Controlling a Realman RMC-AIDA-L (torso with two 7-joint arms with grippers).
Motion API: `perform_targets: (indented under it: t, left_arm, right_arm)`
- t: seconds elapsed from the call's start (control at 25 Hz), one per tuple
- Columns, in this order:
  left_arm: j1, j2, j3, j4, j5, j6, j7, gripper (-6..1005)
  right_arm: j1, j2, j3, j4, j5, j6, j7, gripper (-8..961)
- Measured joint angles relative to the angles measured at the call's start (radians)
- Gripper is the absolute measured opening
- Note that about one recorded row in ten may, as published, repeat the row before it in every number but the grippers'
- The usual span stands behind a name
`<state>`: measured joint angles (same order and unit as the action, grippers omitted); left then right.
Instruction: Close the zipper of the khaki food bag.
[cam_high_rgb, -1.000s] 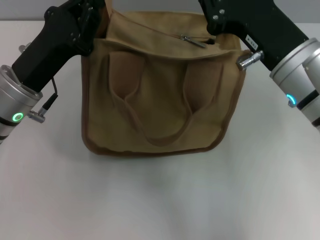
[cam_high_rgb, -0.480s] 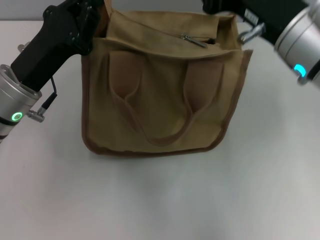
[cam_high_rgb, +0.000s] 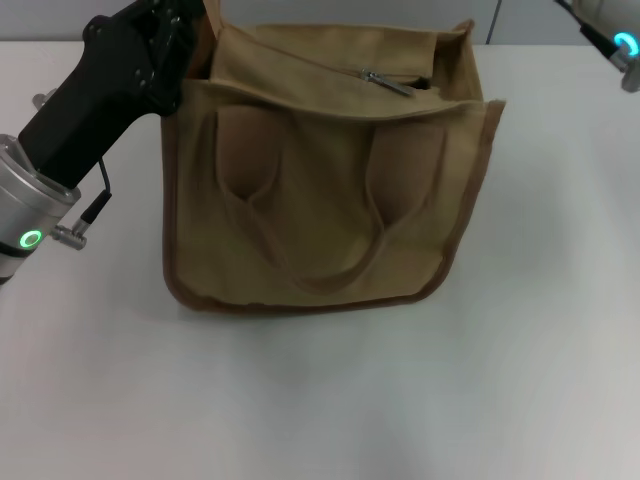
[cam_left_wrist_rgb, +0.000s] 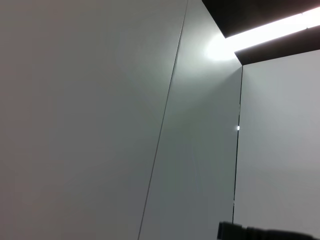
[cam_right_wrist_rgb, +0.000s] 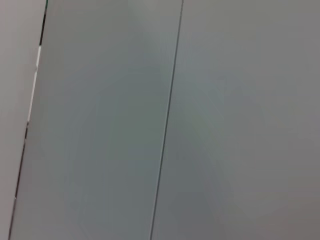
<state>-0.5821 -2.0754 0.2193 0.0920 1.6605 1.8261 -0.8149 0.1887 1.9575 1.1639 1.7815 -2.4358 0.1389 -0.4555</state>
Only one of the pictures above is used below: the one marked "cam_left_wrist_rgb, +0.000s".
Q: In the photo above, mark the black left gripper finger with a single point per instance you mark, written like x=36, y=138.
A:
x=250, y=232

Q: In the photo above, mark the bright ceiling light strip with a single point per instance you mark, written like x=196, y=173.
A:
x=275, y=27

